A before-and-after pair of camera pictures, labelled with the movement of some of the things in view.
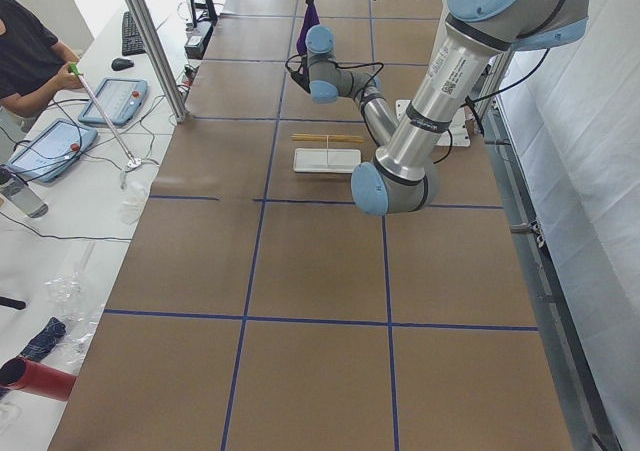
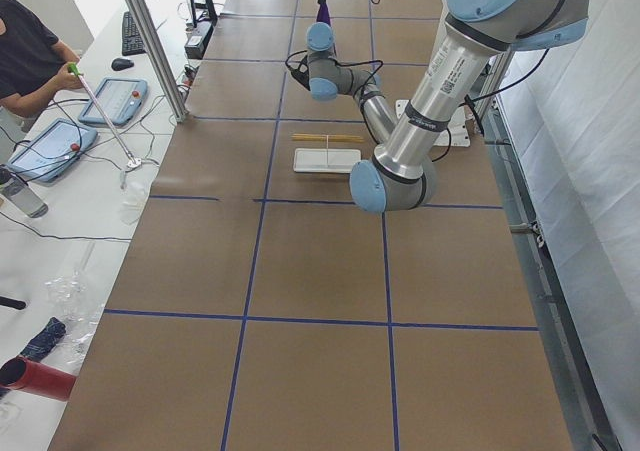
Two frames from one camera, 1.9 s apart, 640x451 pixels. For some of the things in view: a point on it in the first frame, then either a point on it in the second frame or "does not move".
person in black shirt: x=34 y=64 does not move
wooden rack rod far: x=326 y=136 does not move
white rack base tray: x=323 y=160 does not move
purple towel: x=311 y=18 → x=323 y=13
